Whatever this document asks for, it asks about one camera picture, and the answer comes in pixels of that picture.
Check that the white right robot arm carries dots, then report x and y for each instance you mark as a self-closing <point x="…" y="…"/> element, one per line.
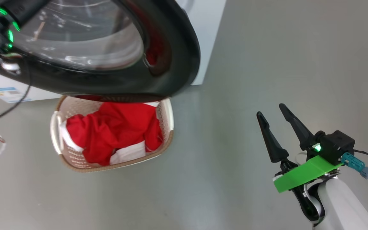
<point x="343" y="207"/>

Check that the red and white garment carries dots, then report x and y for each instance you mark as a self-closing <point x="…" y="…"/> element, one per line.
<point x="117" y="131"/>

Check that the blue energy label sticker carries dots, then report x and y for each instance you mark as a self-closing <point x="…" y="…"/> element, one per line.
<point x="10" y="95"/>

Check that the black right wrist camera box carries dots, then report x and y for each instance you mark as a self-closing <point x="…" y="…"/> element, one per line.
<point x="339" y="145"/>

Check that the black washing machine door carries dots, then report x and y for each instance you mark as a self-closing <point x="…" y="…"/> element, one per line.
<point x="177" y="70"/>

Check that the white front-load washing machine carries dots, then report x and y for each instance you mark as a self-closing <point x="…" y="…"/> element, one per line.
<point x="206" y="38"/>

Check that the cream laundry basket brown rim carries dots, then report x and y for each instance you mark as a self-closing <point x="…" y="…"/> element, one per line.
<point x="168" y="121"/>

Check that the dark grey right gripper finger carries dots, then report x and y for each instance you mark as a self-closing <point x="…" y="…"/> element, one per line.
<point x="275" y="143"/>
<point x="300" y="131"/>

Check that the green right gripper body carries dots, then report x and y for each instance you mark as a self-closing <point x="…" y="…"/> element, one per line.
<point x="305" y="175"/>

